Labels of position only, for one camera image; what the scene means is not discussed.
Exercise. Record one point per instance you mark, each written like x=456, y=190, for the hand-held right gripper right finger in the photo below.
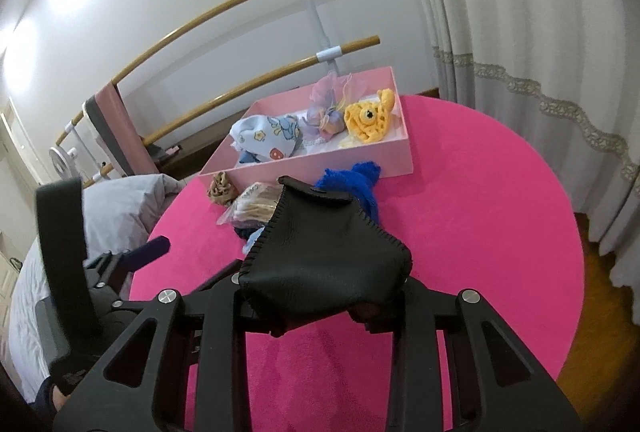
x=425, y=312

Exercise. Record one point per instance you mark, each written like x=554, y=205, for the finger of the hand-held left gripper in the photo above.
x=147, y=253

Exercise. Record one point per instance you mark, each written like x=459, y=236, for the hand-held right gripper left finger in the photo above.
x=220, y=312

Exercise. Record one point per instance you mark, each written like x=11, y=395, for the light blue knit piece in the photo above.
x=254, y=243

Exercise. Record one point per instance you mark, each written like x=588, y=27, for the black scrunchie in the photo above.
x=244, y=230

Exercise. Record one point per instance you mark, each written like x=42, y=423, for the brown scrunchie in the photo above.
x=222, y=189

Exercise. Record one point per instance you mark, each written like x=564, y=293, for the clear bag of cotton swabs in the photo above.
x=250, y=207

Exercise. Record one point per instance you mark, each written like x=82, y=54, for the black leather pouch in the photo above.
x=320, y=252

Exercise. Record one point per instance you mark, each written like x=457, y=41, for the royal blue knit piece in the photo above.
x=350, y=182

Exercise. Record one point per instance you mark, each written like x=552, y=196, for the pink cardboard box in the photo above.
x=400, y=157

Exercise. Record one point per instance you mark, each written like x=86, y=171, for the blue cartoon printed cloth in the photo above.
x=270, y=132

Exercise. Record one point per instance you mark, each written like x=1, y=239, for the yellow crochet toy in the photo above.
x=370, y=117

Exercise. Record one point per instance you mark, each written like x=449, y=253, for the pink organza pouch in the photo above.
x=327, y=122

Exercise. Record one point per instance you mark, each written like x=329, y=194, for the person's left forearm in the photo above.
x=50, y=399

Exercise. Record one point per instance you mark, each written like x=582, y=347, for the small white fan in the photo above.
x=61, y=164

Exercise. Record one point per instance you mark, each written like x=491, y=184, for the round pink table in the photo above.
x=475, y=237

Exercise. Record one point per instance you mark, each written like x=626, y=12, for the white door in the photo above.
x=15, y=147

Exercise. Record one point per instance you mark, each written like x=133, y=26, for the small pink cloth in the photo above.
x=173, y=150

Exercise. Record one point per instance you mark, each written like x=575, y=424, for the grey towel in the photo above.
x=102, y=137

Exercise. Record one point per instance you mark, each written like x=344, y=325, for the dark bench with white drawers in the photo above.
x=195, y=152

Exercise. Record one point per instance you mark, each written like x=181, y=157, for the pink towel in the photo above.
x=132, y=132

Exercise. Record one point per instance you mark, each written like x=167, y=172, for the white pleated curtain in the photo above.
x=525, y=12

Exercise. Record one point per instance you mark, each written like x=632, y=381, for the white barre post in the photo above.
x=315, y=22
x=80, y=152

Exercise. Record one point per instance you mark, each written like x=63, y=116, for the short wooden barre rail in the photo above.
x=260, y=77

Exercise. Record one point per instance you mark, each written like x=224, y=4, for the long wooden barre rail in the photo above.
x=225, y=7

